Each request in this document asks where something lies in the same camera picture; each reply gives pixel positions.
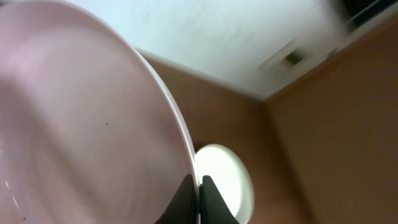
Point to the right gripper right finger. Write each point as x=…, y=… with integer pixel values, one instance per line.
x=213, y=209

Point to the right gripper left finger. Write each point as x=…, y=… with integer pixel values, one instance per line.
x=182, y=208

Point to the white plate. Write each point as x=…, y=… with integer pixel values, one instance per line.
x=89, y=131
x=231, y=178

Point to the white plate top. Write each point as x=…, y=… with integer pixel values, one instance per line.
x=89, y=131

